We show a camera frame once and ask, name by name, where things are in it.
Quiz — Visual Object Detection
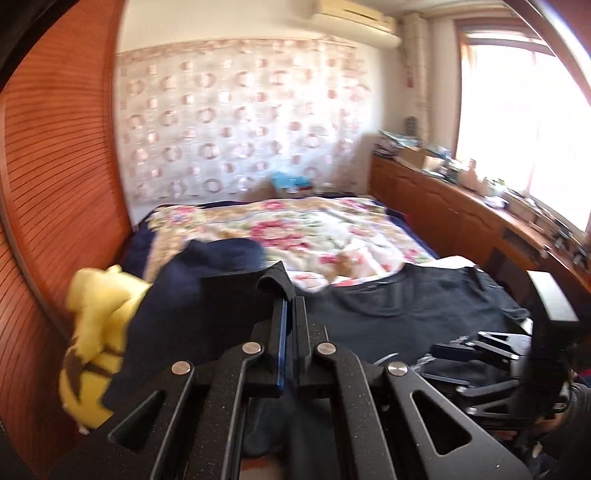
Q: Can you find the navy blue garment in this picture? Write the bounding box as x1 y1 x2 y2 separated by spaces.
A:
102 238 297 458

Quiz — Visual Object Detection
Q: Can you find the black printed t-shirt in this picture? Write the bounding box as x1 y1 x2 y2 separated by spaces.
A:
297 264 529 387

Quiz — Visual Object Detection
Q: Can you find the person's right hand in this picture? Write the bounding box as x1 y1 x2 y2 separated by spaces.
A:
531 383 590 460

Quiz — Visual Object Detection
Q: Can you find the wooden low cabinet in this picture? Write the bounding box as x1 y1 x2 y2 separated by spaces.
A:
369 156 590 318

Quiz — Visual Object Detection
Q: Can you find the yellow plush toy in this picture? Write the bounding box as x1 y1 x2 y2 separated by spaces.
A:
59 265 150 433

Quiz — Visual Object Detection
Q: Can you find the floral bed quilt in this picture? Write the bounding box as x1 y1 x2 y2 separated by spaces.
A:
122 196 436 291

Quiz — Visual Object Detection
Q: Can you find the cardboard box on cabinet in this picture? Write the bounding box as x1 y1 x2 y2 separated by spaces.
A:
398 147 444 171

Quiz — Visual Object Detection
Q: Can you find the blue box by curtain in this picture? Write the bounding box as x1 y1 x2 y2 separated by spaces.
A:
271 172 315 198

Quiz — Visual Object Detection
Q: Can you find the wooden slatted wardrobe door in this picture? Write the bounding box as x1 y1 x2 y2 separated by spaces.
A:
1 1 131 478

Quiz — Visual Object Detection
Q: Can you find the circle patterned curtain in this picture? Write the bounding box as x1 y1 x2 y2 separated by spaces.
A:
114 39 370 210

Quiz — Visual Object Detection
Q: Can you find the window with wooden frame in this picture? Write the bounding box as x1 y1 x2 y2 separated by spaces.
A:
457 20 590 231

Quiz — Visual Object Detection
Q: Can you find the white wall air conditioner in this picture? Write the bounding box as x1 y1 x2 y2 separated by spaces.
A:
311 0 402 49

